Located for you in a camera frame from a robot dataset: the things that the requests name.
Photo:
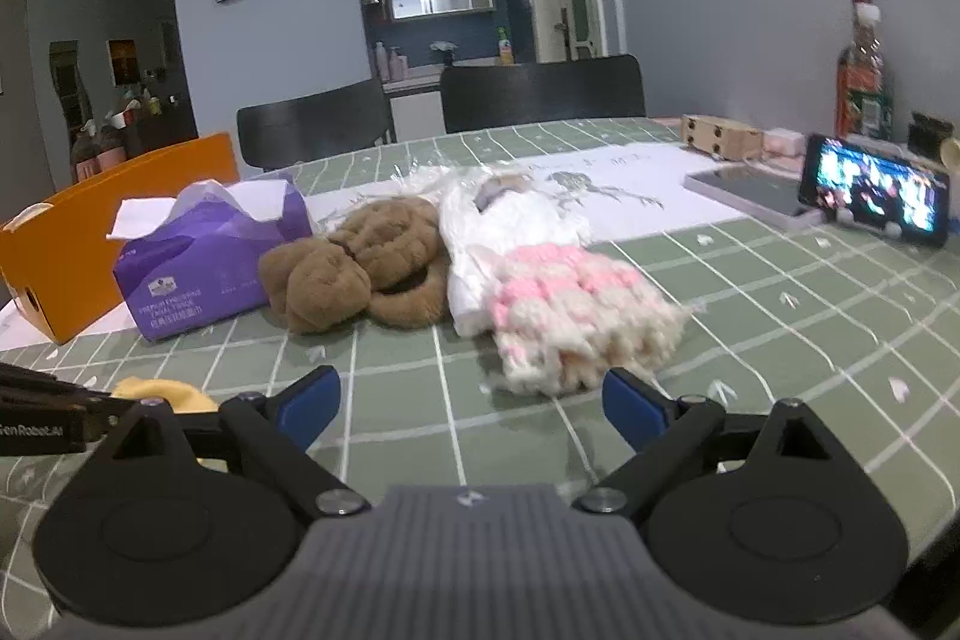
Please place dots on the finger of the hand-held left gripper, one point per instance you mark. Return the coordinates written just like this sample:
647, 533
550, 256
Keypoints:
45, 389

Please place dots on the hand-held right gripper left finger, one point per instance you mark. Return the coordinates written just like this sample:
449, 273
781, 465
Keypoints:
311, 404

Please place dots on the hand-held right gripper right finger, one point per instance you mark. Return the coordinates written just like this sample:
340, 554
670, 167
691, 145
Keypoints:
634, 404

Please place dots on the pink white knitted cloth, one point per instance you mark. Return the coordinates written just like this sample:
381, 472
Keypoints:
577, 310

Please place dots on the yellow cloth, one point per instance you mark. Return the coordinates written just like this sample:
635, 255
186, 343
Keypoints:
172, 394

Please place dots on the orange cardboard box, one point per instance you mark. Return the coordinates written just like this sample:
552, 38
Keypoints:
67, 257

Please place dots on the brown plush scrunchie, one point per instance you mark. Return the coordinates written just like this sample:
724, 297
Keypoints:
337, 280

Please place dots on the green checkered tablecloth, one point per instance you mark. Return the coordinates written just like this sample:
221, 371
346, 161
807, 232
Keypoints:
787, 325

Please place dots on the purple tissue pack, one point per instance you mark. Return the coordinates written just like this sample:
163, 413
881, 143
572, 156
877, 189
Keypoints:
202, 265

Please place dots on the white deer printed cloth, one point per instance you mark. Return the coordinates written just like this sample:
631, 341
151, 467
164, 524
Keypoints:
652, 190

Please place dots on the white plastic bag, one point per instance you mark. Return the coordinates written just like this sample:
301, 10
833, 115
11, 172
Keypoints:
480, 235

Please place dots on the grey tablet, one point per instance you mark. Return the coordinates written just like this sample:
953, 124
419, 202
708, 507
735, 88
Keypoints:
742, 190

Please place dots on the pink bags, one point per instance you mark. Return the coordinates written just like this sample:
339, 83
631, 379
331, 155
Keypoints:
97, 153

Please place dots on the black chair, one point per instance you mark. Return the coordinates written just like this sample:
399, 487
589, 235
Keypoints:
315, 123
540, 93

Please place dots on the small wooden box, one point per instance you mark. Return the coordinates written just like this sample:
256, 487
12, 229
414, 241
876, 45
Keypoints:
720, 136

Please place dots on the white phone stand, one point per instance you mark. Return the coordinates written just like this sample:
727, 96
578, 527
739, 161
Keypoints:
847, 218

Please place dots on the dark sideboard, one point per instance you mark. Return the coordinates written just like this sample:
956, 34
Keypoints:
165, 123

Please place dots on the white charger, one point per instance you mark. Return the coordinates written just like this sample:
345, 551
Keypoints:
784, 144

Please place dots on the white cabinet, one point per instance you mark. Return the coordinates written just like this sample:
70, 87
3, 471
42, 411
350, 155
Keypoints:
416, 111

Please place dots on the black smartphone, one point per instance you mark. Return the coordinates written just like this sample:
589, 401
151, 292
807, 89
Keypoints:
874, 186

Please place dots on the pink bottle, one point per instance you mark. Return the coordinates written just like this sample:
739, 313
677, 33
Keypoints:
382, 63
397, 65

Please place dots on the yellow green bottle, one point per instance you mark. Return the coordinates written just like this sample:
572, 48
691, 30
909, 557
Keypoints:
505, 48

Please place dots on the clear water bottle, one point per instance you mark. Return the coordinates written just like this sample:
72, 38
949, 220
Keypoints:
866, 85

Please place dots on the small black box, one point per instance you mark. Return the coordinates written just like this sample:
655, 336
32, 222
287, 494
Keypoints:
928, 134

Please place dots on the white cup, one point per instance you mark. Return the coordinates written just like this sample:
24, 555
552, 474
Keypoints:
951, 151

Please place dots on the small dark wall picture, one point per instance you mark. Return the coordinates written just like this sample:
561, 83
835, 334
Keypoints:
121, 61

